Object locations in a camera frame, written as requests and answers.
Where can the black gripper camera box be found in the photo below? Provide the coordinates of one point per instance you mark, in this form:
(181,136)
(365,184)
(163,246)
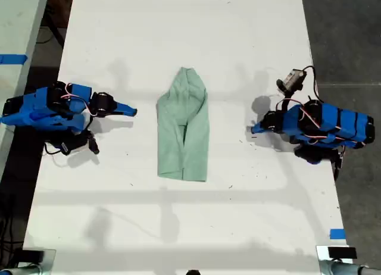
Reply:
(76,143)

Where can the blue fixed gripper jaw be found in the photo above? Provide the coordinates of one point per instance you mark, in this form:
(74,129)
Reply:
(125,107)
(262,125)

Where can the long blue tape strip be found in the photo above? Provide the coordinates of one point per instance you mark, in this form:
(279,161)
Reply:
(12,58)

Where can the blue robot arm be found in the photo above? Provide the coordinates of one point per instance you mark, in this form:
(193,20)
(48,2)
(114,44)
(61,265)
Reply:
(342,123)
(35,108)

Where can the pale green T-shirt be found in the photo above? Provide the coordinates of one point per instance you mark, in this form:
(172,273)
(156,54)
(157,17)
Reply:
(184,126)

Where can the small black box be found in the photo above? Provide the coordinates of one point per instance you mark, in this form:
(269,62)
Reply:
(341,252)
(32,255)

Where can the white side table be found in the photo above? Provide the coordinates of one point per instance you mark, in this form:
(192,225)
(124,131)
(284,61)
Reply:
(18,48)

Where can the black camera stalk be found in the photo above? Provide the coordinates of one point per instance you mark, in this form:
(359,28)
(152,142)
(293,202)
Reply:
(286,100)
(89,124)

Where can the metal table clamp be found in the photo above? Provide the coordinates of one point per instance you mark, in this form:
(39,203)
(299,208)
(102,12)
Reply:
(323,263)
(49,261)

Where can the short blue tape strip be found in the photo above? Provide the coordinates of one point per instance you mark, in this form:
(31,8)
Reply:
(337,234)

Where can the small black round object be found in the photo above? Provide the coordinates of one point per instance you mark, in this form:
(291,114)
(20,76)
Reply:
(193,272)

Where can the grey gripper camera box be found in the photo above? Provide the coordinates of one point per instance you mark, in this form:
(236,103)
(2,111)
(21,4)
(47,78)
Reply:
(293,80)

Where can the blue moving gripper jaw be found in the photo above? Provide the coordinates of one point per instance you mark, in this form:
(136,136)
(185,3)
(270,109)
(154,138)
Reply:
(125,113)
(262,131)

